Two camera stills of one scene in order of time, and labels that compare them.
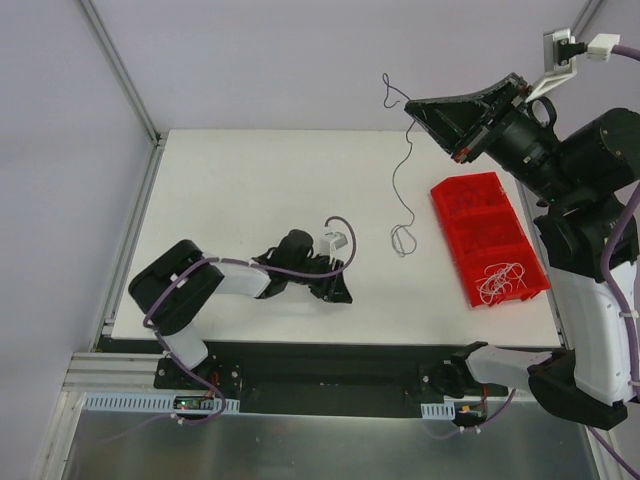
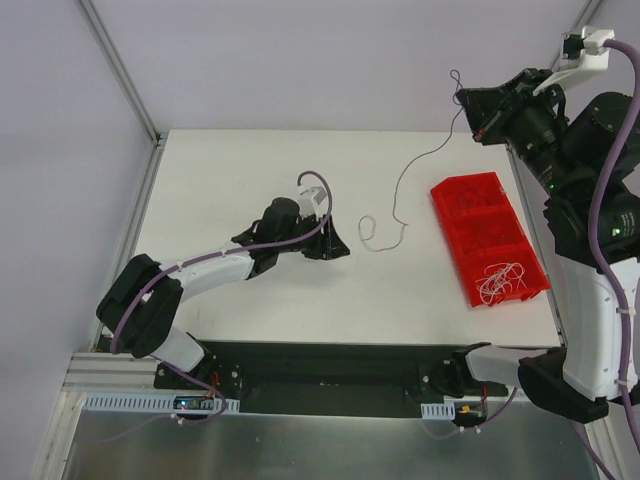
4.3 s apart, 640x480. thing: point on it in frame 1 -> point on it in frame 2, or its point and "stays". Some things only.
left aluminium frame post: (157, 137) stays
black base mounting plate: (331, 378) stays
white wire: (497, 278) stays
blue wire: (402, 240) -> (401, 174)
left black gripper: (325, 279) -> (320, 239)
